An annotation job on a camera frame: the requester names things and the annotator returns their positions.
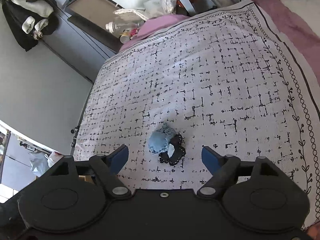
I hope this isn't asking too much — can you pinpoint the brown board black frame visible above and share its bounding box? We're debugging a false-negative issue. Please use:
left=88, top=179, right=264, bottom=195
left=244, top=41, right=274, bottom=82
left=65, top=0, right=122, bottom=53

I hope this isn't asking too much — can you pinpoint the pink bed sheet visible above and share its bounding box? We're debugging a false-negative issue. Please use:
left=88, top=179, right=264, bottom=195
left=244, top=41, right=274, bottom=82
left=120, top=0, right=319, bottom=79

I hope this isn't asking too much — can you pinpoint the white black patterned blanket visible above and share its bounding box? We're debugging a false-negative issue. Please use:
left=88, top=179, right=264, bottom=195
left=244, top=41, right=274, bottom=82
left=73, top=0, right=319, bottom=225

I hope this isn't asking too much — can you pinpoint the clear plastic bottle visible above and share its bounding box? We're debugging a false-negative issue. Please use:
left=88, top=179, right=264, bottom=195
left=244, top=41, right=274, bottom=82
left=105, top=20, right=145, bottom=34

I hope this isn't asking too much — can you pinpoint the grey wardrobe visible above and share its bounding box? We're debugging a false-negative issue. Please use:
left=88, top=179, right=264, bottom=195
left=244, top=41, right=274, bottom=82
left=44, top=0, right=118, bottom=82

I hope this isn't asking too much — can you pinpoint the white plastic bag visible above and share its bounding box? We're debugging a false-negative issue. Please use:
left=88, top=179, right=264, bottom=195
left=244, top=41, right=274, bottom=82
left=29, top=152, right=63, bottom=177

